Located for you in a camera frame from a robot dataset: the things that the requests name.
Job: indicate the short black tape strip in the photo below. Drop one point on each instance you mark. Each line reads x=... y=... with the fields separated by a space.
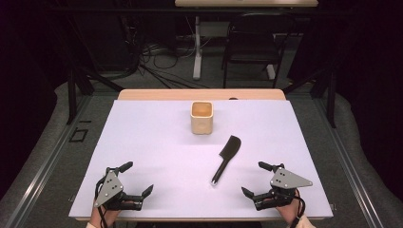
x=85 y=121

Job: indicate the black metal stand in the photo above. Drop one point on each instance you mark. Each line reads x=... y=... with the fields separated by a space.
x=71 y=95
x=331 y=98

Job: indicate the person's left hand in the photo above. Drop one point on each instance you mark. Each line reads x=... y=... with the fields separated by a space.
x=109 y=214

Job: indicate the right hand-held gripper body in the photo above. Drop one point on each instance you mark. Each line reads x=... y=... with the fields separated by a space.
x=285 y=183

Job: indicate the metal floor rail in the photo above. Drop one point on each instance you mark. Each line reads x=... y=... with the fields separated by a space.
x=47 y=164
x=348 y=164

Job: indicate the black chair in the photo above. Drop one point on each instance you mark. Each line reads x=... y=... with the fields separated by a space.
x=253 y=41

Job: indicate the white table mat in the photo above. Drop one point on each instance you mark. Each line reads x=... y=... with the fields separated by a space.
x=171 y=164

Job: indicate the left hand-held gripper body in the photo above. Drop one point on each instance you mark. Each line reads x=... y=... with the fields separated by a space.
x=109 y=187

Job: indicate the white desk leg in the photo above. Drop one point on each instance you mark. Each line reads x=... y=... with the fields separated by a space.
x=197 y=53

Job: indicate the wooden table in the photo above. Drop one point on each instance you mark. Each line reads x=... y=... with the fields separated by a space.
x=196 y=94

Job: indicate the beige square cup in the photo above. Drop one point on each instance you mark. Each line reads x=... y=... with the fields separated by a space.
x=201 y=117

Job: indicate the person's right hand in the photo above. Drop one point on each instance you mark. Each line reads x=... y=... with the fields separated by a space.
x=290 y=211

